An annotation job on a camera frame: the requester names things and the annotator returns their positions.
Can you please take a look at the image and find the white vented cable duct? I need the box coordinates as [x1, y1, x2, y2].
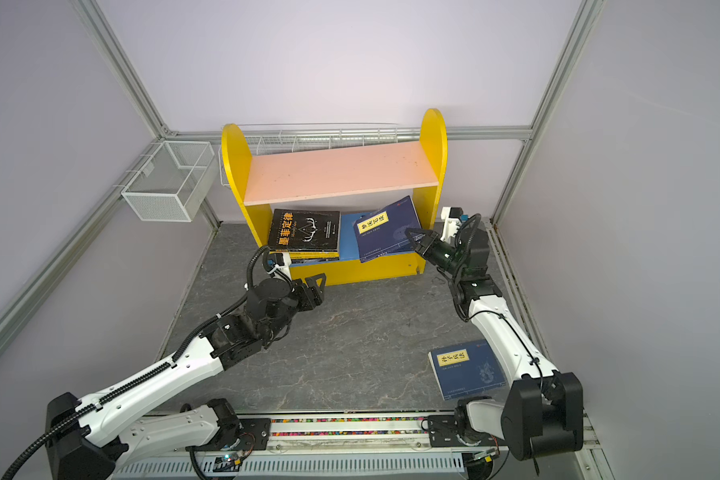
[113, 452, 466, 479]

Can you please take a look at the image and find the white mesh basket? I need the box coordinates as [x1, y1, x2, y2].
[121, 140, 218, 223]

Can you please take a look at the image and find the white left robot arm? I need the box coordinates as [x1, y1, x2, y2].
[3, 274, 326, 479]

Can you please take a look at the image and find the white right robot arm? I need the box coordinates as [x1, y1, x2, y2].
[406, 214, 584, 460]

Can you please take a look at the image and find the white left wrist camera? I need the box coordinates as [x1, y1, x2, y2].
[268, 253, 291, 279]

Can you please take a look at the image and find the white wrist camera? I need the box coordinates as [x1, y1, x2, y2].
[440, 207, 467, 244]
[268, 253, 291, 279]

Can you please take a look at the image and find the navy book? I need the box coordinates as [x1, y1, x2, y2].
[428, 340, 506, 400]
[353, 196, 421, 263]

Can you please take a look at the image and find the white wire rack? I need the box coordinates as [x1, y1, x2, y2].
[243, 128, 402, 156]

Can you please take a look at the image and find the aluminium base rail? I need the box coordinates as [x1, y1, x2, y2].
[95, 409, 601, 454]

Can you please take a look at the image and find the yellow pink blue bookshelf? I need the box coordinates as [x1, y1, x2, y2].
[220, 108, 449, 293]

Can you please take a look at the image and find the black book yellow title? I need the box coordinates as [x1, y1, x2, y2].
[268, 209, 341, 254]

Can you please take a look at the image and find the yellow cartoon book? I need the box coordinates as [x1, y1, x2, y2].
[288, 251, 340, 263]

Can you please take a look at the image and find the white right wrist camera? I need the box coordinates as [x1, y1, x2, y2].
[440, 207, 467, 244]

